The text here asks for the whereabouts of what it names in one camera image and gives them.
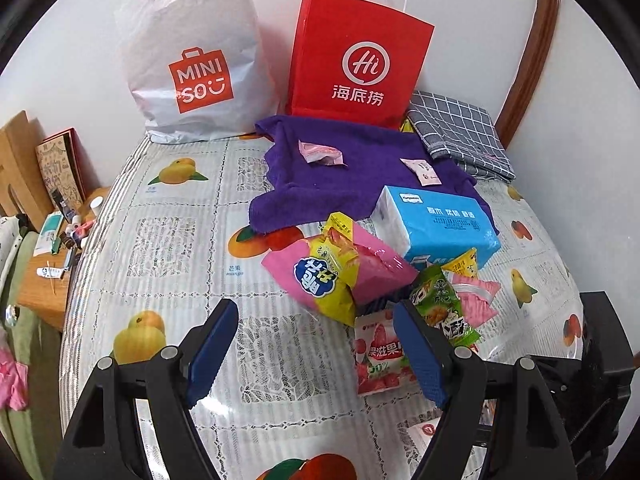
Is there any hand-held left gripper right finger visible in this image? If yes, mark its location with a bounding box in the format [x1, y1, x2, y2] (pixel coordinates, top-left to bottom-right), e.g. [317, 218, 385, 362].
[391, 300, 578, 480]

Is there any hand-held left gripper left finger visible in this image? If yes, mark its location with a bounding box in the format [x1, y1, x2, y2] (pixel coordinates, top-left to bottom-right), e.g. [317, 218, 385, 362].
[52, 298, 240, 480]

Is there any red strawberry jelly packet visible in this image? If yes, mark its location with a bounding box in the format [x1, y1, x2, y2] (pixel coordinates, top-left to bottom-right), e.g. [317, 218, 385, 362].
[354, 310, 418, 397]

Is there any pink zip packet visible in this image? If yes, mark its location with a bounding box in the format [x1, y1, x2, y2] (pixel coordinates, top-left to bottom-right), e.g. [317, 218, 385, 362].
[445, 272, 502, 337]

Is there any pink yellow snack packet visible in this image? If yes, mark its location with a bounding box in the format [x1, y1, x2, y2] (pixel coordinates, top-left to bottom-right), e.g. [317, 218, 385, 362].
[261, 212, 420, 327]

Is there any green snack packet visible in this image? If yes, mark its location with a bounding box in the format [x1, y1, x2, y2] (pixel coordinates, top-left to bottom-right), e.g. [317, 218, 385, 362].
[409, 265, 482, 350]

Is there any white red packet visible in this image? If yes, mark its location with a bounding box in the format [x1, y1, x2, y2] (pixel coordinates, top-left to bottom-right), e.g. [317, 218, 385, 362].
[406, 417, 443, 466]

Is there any fruit print tablecloth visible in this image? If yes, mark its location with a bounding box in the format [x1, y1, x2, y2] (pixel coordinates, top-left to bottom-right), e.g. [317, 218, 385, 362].
[60, 132, 591, 480]

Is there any blue tissue pack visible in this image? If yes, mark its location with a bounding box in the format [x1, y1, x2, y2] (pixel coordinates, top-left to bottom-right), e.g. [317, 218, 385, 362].
[374, 185, 502, 267]

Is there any wooden bedside table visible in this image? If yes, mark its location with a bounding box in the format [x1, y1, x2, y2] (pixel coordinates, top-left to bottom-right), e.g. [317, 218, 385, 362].
[17, 185, 113, 333]

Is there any small white pink packet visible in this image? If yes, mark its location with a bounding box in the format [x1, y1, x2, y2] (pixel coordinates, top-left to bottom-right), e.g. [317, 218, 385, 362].
[400, 158, 441, 187]

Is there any green cloth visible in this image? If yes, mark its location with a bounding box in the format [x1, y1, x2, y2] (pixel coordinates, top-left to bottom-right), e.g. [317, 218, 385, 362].
[0, 240, 71, 461]

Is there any pink cloth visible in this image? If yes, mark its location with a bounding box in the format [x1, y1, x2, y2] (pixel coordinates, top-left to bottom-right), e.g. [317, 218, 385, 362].
[0, 347, 31, 411]

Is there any teal white tube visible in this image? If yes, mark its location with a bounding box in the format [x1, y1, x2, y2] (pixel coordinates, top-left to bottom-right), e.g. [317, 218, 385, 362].
[34, 212, 65, 255]

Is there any purple towel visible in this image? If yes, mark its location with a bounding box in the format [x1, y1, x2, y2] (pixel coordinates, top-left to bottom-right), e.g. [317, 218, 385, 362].
[248, 115, 502, 236]

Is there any grey checked cloth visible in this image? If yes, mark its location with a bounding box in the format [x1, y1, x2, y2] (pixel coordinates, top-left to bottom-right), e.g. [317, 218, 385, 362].
[405, 90, 517, 184]

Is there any printed kraft notebook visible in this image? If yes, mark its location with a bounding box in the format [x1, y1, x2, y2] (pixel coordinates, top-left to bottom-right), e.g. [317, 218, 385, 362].
[35, 129, 88, 216]

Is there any brown cardboard board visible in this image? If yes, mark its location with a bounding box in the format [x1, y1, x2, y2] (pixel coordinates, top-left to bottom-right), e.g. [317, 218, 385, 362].
[0, 110, 55, 233]

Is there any red paper bag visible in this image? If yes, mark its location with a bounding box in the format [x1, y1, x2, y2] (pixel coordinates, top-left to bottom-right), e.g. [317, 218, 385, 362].
[285, 0, 435, 132]

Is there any white plastic shopping bag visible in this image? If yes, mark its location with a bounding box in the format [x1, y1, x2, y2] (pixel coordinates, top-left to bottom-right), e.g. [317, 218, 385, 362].
[114, 0, 280, 145]

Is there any brown wooden door frame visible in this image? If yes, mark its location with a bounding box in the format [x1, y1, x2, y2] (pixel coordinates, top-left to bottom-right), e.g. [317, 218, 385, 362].
[495, 0, 561, 151]

